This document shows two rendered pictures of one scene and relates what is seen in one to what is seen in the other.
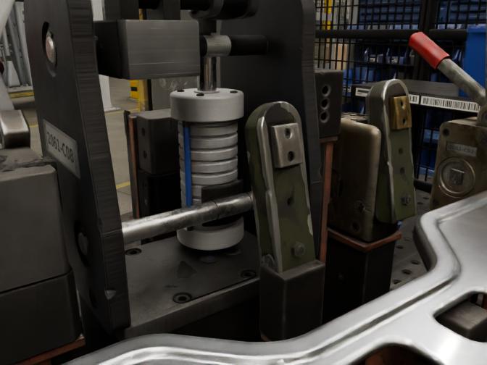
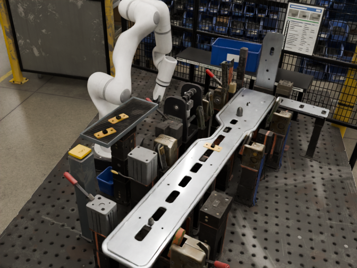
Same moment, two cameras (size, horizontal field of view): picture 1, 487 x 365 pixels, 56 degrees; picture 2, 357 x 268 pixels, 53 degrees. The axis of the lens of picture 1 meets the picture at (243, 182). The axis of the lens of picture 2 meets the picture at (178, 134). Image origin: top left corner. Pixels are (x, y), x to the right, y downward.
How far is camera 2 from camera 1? 150 cm
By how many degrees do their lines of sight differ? 29
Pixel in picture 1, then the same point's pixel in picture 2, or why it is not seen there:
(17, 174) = (180, 125)
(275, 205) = (201, 120)
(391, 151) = (210, 104)
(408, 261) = not seen: hidden behind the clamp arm
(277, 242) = (201, 125)
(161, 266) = not seen: hidden behind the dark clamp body
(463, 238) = (223, 118)
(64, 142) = (177, 118)
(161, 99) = (21, 24)
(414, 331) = (221, 133)
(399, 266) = not seen: hidden behind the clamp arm
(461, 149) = (218, 95)
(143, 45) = (189, 106)
